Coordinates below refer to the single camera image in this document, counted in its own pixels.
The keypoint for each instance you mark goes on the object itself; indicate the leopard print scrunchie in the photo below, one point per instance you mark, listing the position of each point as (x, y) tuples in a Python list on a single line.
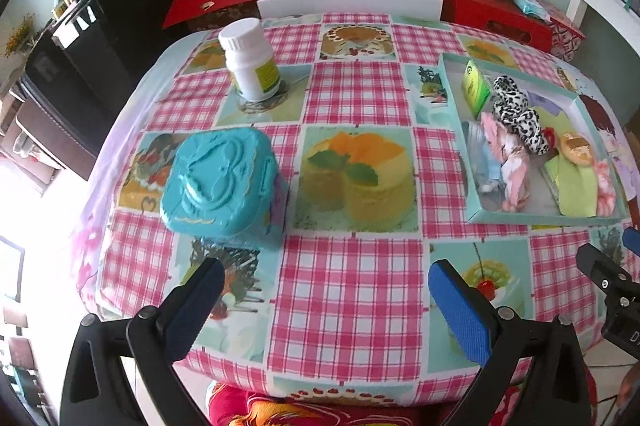
[(520, 118)]

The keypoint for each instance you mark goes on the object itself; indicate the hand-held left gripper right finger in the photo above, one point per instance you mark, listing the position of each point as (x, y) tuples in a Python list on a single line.
[(457, 311)]

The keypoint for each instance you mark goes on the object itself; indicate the teal shallow box tray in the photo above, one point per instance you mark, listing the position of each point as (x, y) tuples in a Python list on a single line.
[(500, 212)]

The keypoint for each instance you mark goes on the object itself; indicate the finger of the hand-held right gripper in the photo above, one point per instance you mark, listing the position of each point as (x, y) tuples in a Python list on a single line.
[(600, 268), (633, 240)]

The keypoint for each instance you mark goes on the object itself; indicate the white medicine bottle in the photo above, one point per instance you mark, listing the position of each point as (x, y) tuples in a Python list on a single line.
[(247, 61)]

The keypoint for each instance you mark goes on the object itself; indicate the round yellow foil lid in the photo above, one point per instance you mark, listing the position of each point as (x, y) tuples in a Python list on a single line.
[(577, 148)]

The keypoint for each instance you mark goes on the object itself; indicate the person's right forearm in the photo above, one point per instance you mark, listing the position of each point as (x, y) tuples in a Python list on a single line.
[(631, 386)]

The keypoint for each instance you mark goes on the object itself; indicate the purple card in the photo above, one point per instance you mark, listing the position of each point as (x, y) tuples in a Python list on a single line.
[(550, 103)]

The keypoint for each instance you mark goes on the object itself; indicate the dark floral box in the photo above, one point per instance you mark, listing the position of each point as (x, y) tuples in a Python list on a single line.
[(225, 17)]

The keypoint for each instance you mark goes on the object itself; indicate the blue wipes packet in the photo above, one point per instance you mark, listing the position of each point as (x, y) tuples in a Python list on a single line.
[(530, 3)]

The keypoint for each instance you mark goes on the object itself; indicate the pink striped cloth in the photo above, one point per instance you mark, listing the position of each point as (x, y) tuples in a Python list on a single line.
[(606, 188)]

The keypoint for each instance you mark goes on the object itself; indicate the black cabinet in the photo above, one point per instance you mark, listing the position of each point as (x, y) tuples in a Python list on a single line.
[(100, 56)]

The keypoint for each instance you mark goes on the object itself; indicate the yellow flowers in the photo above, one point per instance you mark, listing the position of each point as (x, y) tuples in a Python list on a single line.
[(20, 33)]

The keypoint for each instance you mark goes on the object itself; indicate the pale pink scrunchie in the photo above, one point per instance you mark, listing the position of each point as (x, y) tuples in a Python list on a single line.
[(510, 166)]

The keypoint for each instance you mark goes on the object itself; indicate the white board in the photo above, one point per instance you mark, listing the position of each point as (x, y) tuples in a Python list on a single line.
[(350, 3)]

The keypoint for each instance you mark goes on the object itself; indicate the pink checkered tablecloth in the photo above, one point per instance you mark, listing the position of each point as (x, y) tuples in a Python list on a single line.
[(350, 296)]

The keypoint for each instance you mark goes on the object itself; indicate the blue plastic toy case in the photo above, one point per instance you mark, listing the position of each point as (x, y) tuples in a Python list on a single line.
[(220, 176)]

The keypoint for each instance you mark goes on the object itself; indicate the green tissue packet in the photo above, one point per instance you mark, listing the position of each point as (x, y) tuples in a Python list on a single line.
[(472, 83)]

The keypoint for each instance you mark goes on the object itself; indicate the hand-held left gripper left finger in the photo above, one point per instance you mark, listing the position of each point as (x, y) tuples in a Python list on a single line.
[(200, 301)]

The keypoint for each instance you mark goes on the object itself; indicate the blue face mask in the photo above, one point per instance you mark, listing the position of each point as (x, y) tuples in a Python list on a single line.
[(482, 156)]

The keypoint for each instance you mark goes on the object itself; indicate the light green paper sheet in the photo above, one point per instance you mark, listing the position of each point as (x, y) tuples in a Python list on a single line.
[(575, 188)]

